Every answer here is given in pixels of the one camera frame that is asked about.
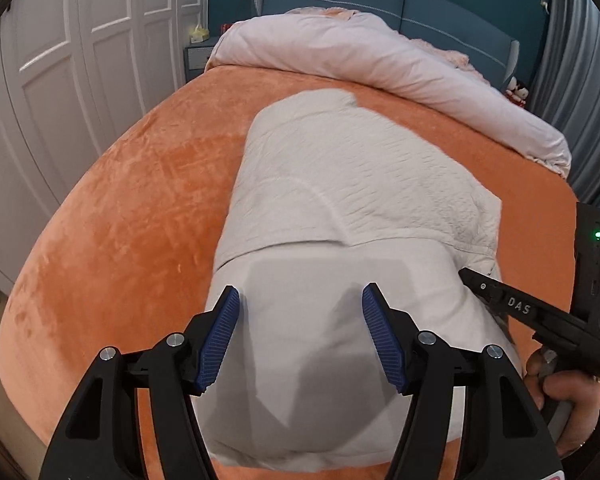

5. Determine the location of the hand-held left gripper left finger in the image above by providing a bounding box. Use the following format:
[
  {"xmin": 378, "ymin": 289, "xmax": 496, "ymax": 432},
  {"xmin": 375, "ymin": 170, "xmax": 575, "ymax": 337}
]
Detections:
[{"xmin": 44, "ymin": 285, "xmax": 241, "ymax": 480}]

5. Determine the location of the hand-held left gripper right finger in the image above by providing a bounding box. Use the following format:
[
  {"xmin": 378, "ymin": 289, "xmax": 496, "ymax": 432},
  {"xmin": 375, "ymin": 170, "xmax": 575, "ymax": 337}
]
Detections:
[{"xmin": 361, "ymin": 282, "xmax": 564, "ymax": 480}]

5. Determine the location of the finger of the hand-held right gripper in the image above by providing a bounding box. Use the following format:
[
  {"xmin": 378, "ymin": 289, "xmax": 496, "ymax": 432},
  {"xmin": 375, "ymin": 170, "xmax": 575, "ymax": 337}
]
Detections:
[{"xmin": 458, "ymin": 267, "xmax": 504, "ymax": 318}]

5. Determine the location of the white padded coat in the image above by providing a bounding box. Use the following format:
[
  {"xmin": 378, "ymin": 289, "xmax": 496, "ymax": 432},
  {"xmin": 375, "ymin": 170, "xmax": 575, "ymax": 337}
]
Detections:
[{"xmin": 195, "ymin": 87, "xmax": 523, "ymax": 473}]

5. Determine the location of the person's right hand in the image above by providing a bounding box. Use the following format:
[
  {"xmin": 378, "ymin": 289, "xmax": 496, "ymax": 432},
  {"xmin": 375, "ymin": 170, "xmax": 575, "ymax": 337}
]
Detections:
[{"xmin": 525, "ymin": 347, "xmax": 600, "ymax": 458}]

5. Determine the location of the orange plush bed blanket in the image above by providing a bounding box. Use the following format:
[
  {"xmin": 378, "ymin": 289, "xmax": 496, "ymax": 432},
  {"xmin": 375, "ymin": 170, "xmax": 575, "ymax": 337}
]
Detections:
[{"xmin": 0, "ymin": 65, "xmax": 581, "ymax": 480}]

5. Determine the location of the grey curtain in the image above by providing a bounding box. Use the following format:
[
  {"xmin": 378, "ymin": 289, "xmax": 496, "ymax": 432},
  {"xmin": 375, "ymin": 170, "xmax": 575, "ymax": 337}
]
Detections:
[{"xmin": 522, "ymin": 0, "xmax": 600, "ymax": 211}]

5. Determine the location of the red and white plush toy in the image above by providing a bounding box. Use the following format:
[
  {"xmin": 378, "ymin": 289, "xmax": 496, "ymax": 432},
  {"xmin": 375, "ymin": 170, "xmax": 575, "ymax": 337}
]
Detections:
[{"xmin": 504, "ymin": 76, "xmax": 530, "ymax": 107}]

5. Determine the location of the pink fuzzy blanket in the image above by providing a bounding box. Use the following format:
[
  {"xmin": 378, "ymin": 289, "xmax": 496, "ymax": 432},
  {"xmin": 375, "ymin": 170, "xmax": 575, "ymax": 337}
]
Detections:
[{"xmin": 290, "ymin": 6, "xmax": 487, "ymax": 82}]

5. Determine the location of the pale pink duvet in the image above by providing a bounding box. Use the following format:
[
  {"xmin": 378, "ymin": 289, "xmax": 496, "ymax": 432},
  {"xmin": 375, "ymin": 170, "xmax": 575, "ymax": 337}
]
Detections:
[{"xmin": 205, "ymin": 7, "xmax": 573, "ymax": 178}]

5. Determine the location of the grey bedside cabinet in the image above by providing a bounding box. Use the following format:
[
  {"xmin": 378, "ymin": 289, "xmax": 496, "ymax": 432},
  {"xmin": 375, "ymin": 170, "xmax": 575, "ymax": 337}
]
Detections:
[{"xmin": 183, "ymin": 42, "xmax": 217, "ymax": 86}]

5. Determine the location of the blue padded headboard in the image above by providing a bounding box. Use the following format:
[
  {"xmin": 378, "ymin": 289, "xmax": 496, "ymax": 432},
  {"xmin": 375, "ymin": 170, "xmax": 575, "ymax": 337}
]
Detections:
[{"xmin": 252, "ymin": 0, "xmax": 553, "ymax": 111}]

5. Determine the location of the white panelled wardrobe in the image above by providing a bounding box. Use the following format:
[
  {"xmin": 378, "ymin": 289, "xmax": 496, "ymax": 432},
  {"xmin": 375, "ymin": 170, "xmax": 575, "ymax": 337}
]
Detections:
[{"xmin": 0, "ymin": 0, "xmax": 211, "ymax": 301}]

